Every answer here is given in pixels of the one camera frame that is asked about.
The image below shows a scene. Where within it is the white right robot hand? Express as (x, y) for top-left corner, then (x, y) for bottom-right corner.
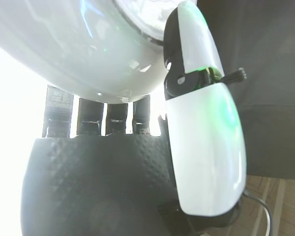
(19, 0), (248, 236)

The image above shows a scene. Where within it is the thin wrist camera cable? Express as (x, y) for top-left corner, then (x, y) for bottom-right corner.
(242, 189), (273, 236)

